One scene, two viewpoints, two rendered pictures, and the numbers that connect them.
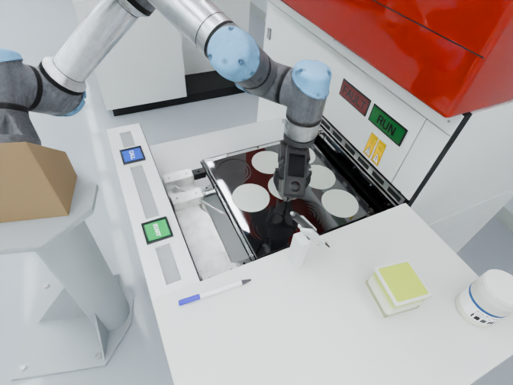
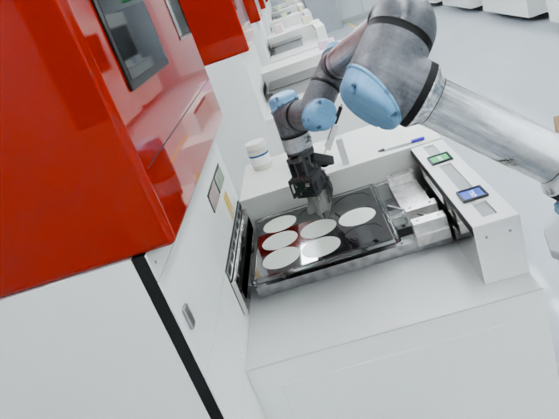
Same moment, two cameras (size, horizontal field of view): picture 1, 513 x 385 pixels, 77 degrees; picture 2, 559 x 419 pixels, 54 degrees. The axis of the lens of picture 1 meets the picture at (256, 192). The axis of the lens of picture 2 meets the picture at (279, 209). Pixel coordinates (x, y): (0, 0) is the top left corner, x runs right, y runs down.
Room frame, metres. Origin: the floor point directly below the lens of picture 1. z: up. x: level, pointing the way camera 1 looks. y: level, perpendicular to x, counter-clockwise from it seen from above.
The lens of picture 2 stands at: (1.73, 0.67, 1.52)
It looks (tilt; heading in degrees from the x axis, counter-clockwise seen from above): 22 degrees down; 218
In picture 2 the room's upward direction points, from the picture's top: 20 degrees counter-clockwise
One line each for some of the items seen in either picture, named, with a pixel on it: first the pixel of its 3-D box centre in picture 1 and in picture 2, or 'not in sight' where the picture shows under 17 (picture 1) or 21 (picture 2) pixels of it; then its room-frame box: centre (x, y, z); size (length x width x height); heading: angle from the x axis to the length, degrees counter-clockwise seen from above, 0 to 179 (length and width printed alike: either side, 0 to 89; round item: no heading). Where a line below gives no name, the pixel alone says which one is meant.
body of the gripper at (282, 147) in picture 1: (295, 152); (305, 172); (0.59, -0.08, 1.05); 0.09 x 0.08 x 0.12; 3
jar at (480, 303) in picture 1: (488, 299); (259, 154); (0.29, -0.44, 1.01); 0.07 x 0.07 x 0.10
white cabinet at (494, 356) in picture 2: not in sight; (395, 343); (0.50, -0.03, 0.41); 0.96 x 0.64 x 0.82; 30
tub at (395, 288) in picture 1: (395, 289); not in sight; (0.29, -0.28, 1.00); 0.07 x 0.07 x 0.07; 21
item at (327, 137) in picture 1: (343, 166); (244, 255); (0.74, -0.25, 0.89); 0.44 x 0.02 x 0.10; 30
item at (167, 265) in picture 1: (149, 209); (460, 199); (0.50, 0.27, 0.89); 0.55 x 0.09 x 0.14; 30
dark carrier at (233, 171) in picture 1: (285, 186); (318, 229); (0.62, -0.08, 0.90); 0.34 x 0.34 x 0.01; 30
